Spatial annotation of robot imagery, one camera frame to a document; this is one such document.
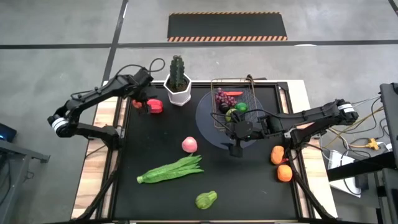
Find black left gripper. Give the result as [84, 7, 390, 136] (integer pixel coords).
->
[132, 81, 159, 115]

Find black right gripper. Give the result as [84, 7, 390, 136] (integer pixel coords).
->
[220, 119, 265, 158]

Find red bell pepper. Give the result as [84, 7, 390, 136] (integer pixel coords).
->
[146, 98, 164, 114]

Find green pear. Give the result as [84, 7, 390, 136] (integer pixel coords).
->
[224, 108, 239, 123]

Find pink peach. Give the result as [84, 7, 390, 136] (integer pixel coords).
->
[182, 136, 198, 154]

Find round green lime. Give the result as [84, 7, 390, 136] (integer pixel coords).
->
[234, 101, 249, 113]

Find elongated orange fruit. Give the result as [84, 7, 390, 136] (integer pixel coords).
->
[270, 145, 285, 166]

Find purple toy grapes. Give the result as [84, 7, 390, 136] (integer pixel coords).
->
[214, 87, 238, 107]

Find green pepper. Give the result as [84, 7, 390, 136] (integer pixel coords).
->
[195, 190, 218, 210]

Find round orange fruit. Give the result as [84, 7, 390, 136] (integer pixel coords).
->
[277, 164, 294, 183]

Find green leafy lettuce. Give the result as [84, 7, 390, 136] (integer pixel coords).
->
[136, 154, 205, 185]

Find white hexagonal plant pot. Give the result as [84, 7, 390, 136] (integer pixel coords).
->
[163, 73, 193, 107]

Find dark round plate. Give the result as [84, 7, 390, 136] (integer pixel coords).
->
[195, 90, 265, 150]

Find green toy cactus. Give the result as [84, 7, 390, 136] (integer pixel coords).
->
[169, 55, 186, 91]

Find light wood side board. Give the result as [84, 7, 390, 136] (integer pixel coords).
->
[71, 81, 125, 220]
[279, 80, 338, 218]

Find white box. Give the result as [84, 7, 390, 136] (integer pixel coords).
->
[327, 149, 364, 198]

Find black hazard-striped floor mat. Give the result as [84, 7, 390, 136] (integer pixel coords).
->
[167, 11, 289, 43]

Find black desk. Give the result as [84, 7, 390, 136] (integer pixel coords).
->
[326, 151, 398, 224]

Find grey desk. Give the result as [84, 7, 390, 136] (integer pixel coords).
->
[0, 139, 51, 224]

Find dark device with blue lights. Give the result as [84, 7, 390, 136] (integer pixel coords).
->
[0, 123, 18, 143]

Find yellow power splitter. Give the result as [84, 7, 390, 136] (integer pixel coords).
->
[366, 138, 379, 152]

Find computer monitor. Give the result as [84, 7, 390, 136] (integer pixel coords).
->
[379, 82, 398, 162]

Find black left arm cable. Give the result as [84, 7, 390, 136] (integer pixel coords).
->
[116, 57, 166, 78]

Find gold wire basket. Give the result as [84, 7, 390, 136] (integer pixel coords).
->
[210, 77, 259, 133]

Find black aluminium table frame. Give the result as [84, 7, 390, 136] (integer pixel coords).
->
[71, 79, 338, 224]

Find yellow cable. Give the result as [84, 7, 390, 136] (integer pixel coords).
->
[323, 105, 385, 150]

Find grey cable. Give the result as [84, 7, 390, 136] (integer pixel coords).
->
[349, 95, 382, 108]

